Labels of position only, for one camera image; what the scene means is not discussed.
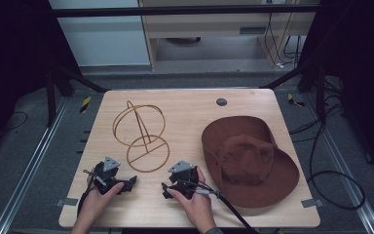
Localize grey tape piece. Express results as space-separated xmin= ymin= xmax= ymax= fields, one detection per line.
xmin=300 ymin=198 xmax=324 ymax=209
xmin=56 ymin=197 xmax=79 ymax=208

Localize brown brimmed hat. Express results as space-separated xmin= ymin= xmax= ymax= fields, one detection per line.
xmin=201 ymin=115 xmax=301 ymax=210

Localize black metal stand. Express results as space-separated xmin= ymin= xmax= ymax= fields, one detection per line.
xmin=260 ymin=61 xmax=327 ymax=125
xmin=45 ymin=62 xmax=111 ymax=129

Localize gold wire hat stand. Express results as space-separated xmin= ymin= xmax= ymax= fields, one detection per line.
xmin=112 ymin=99 xmax=171 ymax=174

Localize beige wooden desk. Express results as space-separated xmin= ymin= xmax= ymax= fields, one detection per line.
xmin=138 ymin=0 xmax=321 ymax=71

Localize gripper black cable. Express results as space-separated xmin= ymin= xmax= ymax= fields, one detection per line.
xmin=76 ymin=169 xmax=99 ymax=218
xmin=186 ymin=179 xmax=258 ymax=234

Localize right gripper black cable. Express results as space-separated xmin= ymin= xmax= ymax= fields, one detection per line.
xmin=186 ymin=179 xmax=258 ymax=234

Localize person's right hand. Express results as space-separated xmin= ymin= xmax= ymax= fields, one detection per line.
xmin=167 ymin=166 xmax=217 ymax=234

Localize thin black floor cable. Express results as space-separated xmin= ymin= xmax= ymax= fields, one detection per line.
xmin=0 ymin=110 xmax=29 ymax=133

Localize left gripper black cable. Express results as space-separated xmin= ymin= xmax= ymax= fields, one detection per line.
xmin=76 ymin=169 xmax=99 ymax=218

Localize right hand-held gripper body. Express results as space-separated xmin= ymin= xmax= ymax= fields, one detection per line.
xmin=168 ymin=159 xmax=199 ymax=200

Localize yellow black striped tape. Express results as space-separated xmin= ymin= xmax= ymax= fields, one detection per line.
xmin=286 ymin=93 xmax=306 ymax=108
xmin=79 ymin=96 xmax=93 ymax=114

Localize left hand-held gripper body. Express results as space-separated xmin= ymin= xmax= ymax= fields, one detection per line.
xmin=93 ymin=156 xmax=125 ymax=196

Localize aluminium floor rail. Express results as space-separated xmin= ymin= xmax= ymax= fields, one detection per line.
xmin=0 ymin=97 xmax=70 ymax=234
xmin=304 ymin=93 xmax=374 ymax=234

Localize black horizontal frame bar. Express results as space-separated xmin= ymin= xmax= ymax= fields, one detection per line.
xmin=49 ymin=4 xmax=319 ymax=18

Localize white cabinet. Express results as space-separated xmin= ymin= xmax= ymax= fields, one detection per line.
xmin=48 ymin=0 xmax=152 ymax=68

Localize person's left hand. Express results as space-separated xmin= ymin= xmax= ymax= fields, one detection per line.
xmin=78 ymin=175 xmax=125 ymax=222

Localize black looped floor cable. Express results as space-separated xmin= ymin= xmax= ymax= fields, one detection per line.
xmin=287 ymin=97 xmax=367 ymax=212

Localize hanging black cables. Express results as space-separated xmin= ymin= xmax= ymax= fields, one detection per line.
xmin=263 ymin=0 xmax=304 ymax=70

